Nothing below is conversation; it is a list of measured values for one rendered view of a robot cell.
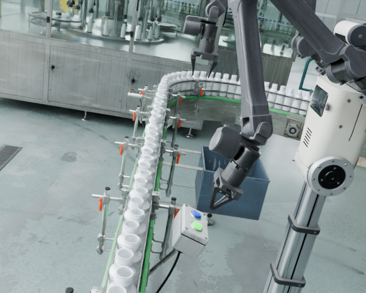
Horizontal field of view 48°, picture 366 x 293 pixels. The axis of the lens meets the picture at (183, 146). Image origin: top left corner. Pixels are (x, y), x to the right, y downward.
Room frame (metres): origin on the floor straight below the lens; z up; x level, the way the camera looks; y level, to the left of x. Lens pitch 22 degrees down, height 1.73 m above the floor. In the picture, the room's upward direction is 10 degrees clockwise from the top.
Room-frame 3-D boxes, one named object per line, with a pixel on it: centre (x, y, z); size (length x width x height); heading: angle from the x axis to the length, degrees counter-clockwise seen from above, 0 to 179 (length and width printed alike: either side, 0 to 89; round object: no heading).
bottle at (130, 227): (0.86, 0.09, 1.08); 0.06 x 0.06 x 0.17
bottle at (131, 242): (0.80, 0.08, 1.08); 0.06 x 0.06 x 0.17
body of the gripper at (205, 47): (1.64, -0.02, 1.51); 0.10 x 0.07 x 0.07; 94
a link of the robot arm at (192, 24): (1.63, 0.02, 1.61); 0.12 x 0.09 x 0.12; 95
